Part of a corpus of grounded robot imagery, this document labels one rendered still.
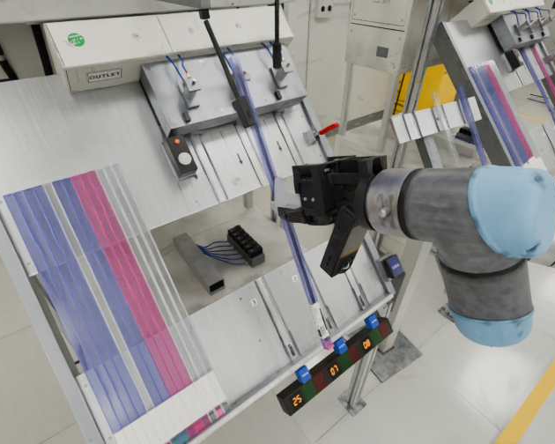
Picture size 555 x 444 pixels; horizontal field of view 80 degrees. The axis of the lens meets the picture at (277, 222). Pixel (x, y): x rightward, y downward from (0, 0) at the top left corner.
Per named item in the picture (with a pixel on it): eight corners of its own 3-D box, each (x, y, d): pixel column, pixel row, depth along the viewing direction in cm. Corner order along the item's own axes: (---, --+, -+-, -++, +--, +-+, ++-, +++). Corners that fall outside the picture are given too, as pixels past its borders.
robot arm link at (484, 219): (534, 289, 26) (526, 196, 23) (408, 260, 35) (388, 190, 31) (566, 233, 30) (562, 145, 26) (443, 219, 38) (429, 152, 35)
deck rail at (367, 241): (379, 292, 90) (395, 292, 85) (374, 296, 89) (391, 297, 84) (271, 55, 89) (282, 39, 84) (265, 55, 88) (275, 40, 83)
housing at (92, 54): (270, 71, 89) (295, 35, 77) (72, 109, 66) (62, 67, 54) (258, 44, 89) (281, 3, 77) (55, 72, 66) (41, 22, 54)
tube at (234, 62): (329, 344, 57) (333, 345, 56) (322, 348, 56) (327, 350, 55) (235, 59, 54) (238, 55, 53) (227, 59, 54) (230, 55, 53)
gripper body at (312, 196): (326, 156, 49) (399, 151, 39) (333, 212, 51) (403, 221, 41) (286, 166, 44) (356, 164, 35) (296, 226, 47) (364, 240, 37)
